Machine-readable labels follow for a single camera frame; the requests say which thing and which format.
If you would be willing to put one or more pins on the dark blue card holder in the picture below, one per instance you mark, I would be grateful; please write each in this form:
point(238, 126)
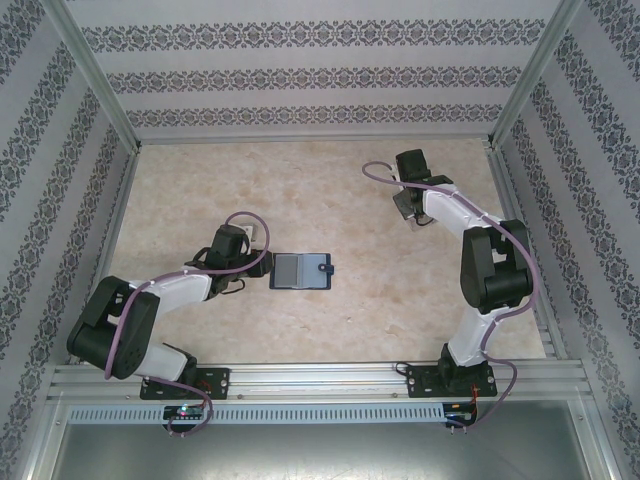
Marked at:
point(312, 272)

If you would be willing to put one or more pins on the grey sheet metal panel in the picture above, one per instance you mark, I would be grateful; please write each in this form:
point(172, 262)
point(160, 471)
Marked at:
point(320, 452)

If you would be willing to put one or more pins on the aluminium side rail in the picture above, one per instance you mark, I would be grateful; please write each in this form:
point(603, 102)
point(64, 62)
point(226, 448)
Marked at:
point(530, 260)
point(102, 260)

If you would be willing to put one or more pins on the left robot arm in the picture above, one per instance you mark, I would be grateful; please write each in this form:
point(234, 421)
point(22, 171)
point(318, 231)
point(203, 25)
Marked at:
point(125, 330)

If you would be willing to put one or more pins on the aluminium frame post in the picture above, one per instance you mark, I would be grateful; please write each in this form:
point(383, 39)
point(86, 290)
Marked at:
point(535, 75)
point(90, 75)

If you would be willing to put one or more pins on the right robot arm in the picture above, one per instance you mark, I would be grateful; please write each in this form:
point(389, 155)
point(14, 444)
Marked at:
point(492, 270)

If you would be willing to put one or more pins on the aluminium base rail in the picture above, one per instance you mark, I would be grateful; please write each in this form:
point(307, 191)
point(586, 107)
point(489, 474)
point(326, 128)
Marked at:
point(320, 380)

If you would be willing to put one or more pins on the small circuit board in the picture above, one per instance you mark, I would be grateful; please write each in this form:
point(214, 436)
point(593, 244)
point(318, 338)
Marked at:
point(460, 412)
point(182, 412)

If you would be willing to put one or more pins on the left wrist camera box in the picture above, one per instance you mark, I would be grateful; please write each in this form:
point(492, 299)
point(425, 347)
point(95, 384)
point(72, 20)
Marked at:
point(251, 233)

